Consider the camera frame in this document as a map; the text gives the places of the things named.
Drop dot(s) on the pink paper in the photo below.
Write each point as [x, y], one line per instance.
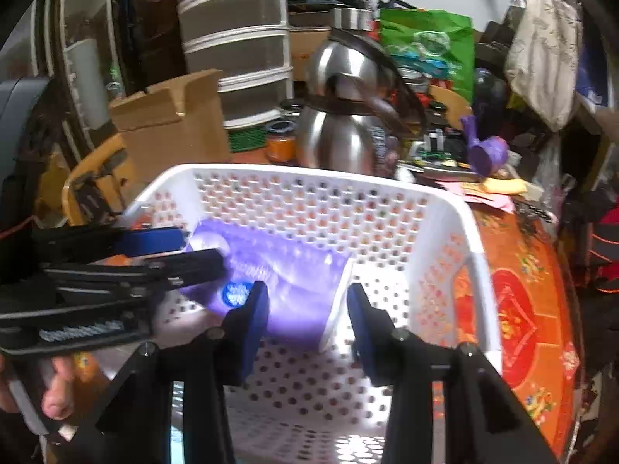
[476, 200]

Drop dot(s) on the yellow sponge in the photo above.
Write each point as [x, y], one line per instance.
[505, 186]

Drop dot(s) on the beige canvas tote bag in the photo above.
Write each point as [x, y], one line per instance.
[546, 43]

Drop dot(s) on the stainless steel kettle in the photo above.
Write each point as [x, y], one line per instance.
[333, 135]

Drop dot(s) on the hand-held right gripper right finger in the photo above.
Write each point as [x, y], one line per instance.
[362, 333]

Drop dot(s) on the orange jar with black lid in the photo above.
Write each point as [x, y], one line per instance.
[281, 150]

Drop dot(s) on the purple plastic scoop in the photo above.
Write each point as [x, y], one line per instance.
[488, 154]

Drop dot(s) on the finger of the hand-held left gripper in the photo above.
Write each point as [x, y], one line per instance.
[152, 241]
[193, 270]

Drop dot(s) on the purple plastic packet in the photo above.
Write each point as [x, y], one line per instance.
[290, 270]

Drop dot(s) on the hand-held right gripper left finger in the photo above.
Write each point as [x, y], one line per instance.
[254, 328]

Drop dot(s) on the white perforated plastic basket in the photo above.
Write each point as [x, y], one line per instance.
[314, 203]

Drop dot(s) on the open brown cardboard box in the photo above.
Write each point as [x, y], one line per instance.
[179, 140]

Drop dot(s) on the person's left hand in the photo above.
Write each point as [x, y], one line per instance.
[55, 396]

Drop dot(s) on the green shopping bag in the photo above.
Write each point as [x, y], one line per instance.
[435, 34]

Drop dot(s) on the green woven basket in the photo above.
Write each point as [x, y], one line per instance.
[246, 139]

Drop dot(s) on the red and black jacket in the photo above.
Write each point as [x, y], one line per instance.
[599, 246]

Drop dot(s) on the grey stacked drawer tower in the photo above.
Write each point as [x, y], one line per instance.
[232, 24]

